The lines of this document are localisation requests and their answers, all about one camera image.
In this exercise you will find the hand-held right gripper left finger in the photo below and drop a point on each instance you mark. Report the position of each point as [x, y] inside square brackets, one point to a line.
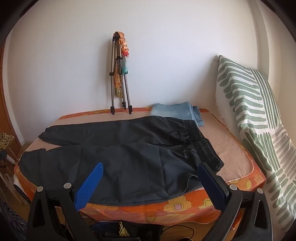
[90, 185]

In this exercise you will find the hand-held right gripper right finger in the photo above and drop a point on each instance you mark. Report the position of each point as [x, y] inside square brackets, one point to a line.
[209, 183]

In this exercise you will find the black pants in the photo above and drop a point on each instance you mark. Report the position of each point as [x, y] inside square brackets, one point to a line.
[127, 150]

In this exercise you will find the orange floral bed sheet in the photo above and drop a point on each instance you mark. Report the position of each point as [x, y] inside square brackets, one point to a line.
[175, 208]

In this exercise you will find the light blue pillow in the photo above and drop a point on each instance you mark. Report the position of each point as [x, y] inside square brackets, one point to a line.
[171, 109]

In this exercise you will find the zebra patterned cloth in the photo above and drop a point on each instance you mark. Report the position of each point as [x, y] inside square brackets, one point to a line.
[11, 222]

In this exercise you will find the grey metal drying rack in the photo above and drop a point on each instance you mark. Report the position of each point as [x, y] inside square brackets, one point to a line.
[111, 92]

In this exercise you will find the leopard print cloth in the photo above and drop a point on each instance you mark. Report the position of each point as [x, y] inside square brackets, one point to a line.
[5, 140]

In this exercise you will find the thin striped pillow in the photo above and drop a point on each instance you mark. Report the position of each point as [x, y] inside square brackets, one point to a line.
[266, 92]

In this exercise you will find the colourful patterned scarf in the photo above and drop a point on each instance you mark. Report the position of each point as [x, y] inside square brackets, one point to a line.
[126, 51]

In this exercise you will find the brown wooden frame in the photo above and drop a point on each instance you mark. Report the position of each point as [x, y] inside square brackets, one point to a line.
[5, 104]

